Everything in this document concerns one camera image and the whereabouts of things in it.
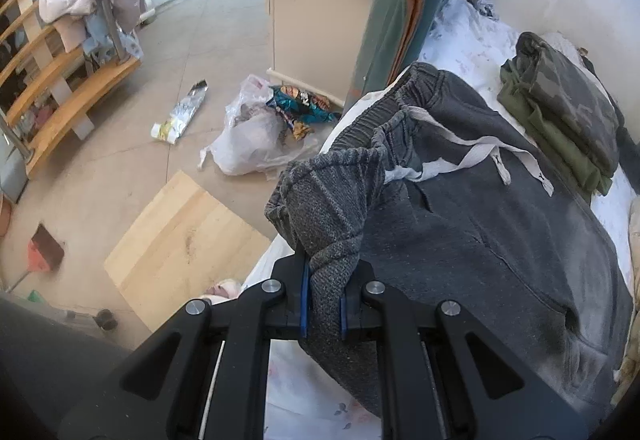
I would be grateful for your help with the dark grey sweatpants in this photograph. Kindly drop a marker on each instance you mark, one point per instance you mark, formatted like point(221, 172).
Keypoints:
point(446, 200)

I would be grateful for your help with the beige cabinet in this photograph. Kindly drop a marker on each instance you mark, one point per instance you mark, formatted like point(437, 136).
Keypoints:
point(315, 44)

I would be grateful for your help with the white floral bed sheet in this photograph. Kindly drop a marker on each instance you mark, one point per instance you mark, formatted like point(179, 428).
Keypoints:
point(303, 402)

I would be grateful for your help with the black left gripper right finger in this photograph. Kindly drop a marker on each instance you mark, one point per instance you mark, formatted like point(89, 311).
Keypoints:
point(444, 375)

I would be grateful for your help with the wooden slatted rack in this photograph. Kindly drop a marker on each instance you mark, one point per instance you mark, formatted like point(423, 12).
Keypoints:
point(53, 74)

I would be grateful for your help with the folded camouflage olive clothes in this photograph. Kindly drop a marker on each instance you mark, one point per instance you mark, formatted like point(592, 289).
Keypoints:
point(564, 112)

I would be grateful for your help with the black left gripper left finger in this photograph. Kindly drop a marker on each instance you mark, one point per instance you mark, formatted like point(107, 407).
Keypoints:
point(202, 374)

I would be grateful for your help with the red dustpan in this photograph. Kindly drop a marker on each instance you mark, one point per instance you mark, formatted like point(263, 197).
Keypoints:
point(44, 255)

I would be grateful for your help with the teal and orange blanket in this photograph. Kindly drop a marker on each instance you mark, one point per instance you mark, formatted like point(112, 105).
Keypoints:
point(393, 39)

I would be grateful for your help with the white plastic bag with clothes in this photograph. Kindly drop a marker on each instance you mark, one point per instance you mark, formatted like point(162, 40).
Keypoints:
point(267, 126)

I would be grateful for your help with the flat cardboard sheet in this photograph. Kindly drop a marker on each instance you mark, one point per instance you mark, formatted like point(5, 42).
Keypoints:
point(182, 243)

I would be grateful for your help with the silver foil snack wrapper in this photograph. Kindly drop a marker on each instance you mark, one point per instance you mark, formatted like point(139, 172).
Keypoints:
point(170, 130)

